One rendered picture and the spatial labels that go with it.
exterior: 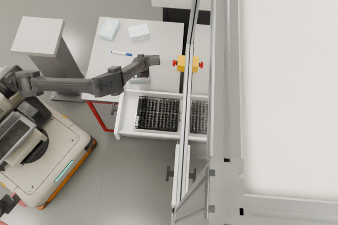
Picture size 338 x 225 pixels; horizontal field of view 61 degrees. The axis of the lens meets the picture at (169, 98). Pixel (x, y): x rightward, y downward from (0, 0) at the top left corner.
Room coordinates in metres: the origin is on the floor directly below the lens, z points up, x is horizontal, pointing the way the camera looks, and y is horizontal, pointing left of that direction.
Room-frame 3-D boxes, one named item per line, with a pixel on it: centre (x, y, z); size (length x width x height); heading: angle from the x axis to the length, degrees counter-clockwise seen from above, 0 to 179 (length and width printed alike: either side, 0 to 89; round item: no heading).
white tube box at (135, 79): (0.84, 0.19, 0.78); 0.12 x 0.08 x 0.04; 94
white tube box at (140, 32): (1.15, 0.22, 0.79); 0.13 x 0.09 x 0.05; 108
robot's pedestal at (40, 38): (1.12, 0.88, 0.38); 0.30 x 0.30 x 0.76; 88
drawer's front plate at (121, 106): (0.56, 0.26, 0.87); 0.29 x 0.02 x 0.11; 178
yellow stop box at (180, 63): (0.88, -0.06, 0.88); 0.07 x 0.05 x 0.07; 178
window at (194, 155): (0.51, -0.09, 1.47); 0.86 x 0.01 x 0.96; 178
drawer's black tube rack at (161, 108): (0.56, 0.06, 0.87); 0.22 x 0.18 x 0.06; 88
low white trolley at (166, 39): (0.97, 0.22, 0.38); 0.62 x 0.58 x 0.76; 178
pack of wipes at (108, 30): (1.18, 0.41, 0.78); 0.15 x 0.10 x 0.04; 164
